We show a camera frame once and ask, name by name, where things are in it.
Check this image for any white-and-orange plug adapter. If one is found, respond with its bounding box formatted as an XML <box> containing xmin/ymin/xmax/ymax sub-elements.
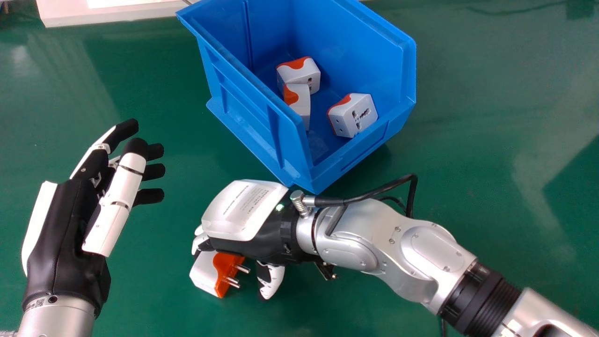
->
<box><xmin>276</xmin><ymin>57</ymin><xmax>321</xmax><ymax>95</ymax></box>
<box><xmin>327</xmin><ymin>93</ymin><xmax>379</xmax><ymax>139</ymax></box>
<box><xmin>283</xmin><ymin>84</ymin><xmax>311</xmax><ymax>131</ymax></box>
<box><xmin>189</xmin><ymin>252</ymin><xmax>251</xmax><ymax>299</ymax></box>

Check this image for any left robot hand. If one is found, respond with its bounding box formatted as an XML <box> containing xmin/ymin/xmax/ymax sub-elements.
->
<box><xmin>21</xmin><ymin>118</ymin><xmax>166</xmax><ymax>319</ymax></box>

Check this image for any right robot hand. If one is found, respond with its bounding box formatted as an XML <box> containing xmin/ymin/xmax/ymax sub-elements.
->
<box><xmin>191</xmin><ymin>179</ymin><xmax>305</xmax><ymax>301</ymax></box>

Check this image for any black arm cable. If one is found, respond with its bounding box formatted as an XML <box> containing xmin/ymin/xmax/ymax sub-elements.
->
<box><xmin>313</xmin><ymin>173</ymin><xmax>418</xmax><ymax>219</ymax></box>

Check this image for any blue plastic bin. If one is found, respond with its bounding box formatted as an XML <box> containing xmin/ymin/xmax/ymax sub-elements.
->
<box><xmin>176</xmin><ymin>0</ymin><xmax>417</xmax><ymax>195</ymax></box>

